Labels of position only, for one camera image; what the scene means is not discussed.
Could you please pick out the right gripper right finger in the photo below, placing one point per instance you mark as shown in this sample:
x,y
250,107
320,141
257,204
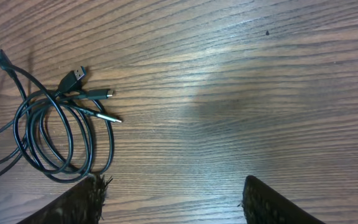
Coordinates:
x,y
263,205

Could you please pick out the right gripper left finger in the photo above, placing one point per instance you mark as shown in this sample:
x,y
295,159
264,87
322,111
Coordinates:
x,y
81,204

